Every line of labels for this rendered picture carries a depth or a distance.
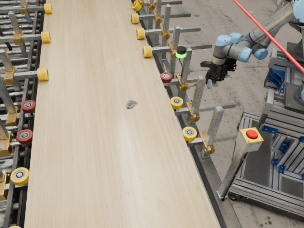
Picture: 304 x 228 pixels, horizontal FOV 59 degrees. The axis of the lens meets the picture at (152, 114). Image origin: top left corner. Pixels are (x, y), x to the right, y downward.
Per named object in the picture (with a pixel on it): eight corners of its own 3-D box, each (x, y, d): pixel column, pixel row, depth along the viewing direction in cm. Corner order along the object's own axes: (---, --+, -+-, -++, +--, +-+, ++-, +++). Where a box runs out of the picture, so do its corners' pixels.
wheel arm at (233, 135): (249, 133, 165) (251, 128, 162) (252, 137, 163) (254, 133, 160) (182, 144, 157) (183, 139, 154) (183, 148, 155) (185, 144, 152)
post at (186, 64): (181, 102, 200) (190, 45, 165) (182, 105, 197) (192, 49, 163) (176, 102, 199) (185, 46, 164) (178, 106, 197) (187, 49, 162)
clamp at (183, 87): (182, 78, 193) (182, 73, 189) (187, 91, 184) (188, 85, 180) (174, 79, 192) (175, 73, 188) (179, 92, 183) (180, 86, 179)
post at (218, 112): (203, 159, 168) (222, 104, 133) (206, 163, 166) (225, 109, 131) (198, 160, 167) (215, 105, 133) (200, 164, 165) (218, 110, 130)
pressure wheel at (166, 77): (168, 83, 192) (170, 70, 184) (172, 91, 187) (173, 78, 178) (158, 85, 191) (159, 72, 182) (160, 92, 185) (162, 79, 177)
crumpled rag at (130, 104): (132, 98, 165) (132, 95, 163) (140, 103, 162) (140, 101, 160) (121, 105, 160) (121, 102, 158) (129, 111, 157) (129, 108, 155)
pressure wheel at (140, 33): (143, 26, 207) (145, 35, 206) (142, 31, 215) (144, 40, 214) (135, 26, 206) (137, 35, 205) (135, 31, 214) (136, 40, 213)
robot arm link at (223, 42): (230, 43, 137) (214, 38, 140) (224, 61, 145) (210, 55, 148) (235, 36, 142) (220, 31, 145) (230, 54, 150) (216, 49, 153)
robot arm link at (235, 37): (245, 36, 168) (233, 38, 166) (240, 51, 176) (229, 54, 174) (239, 30, 173) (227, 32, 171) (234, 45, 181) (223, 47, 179)
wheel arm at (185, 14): (189, 15, 238) (190, 11, 235) (190, 16, 235) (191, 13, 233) (133, 18, 229) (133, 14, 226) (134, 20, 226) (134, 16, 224)
